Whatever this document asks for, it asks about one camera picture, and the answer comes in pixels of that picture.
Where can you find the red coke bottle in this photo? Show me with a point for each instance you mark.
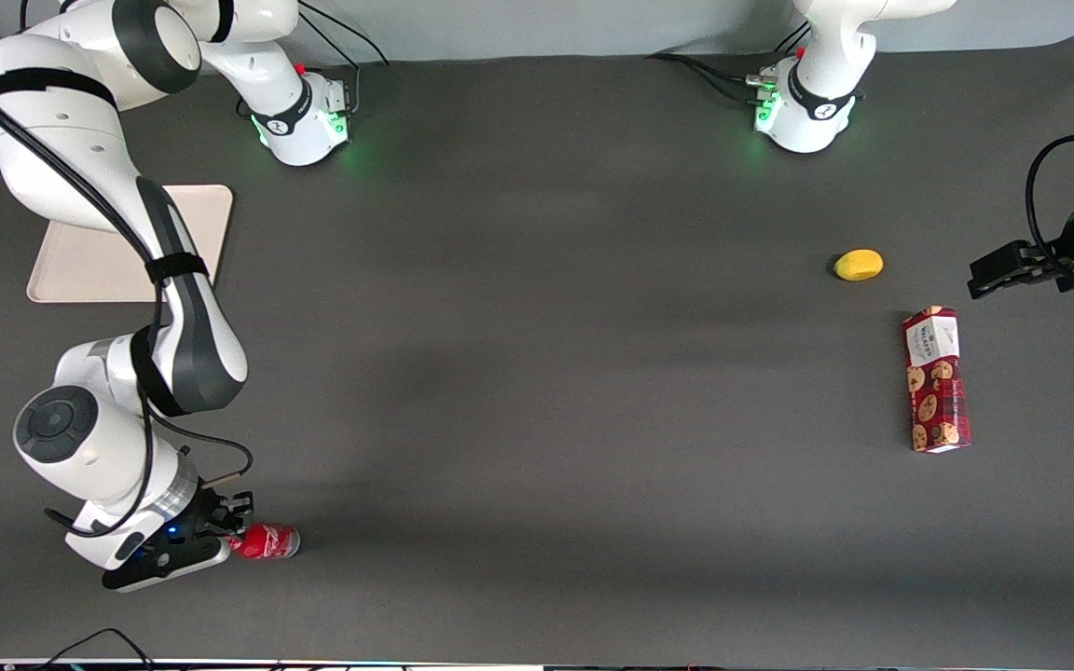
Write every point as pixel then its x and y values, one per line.
pixel 271 540

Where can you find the yellow lemon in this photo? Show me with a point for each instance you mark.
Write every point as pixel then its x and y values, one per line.
pixel 859 265

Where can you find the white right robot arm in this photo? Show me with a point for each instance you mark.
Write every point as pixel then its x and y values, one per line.
pixel 89 158

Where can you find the beige rectangular plastic tray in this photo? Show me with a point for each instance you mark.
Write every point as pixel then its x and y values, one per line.
pixel 201 242

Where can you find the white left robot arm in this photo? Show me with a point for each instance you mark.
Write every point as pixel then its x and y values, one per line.
pixel 817 121

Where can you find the red cookie box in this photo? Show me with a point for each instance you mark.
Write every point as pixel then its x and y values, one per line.
pixel 936 391

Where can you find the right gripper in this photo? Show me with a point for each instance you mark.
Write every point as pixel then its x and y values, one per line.
pixel 202 515

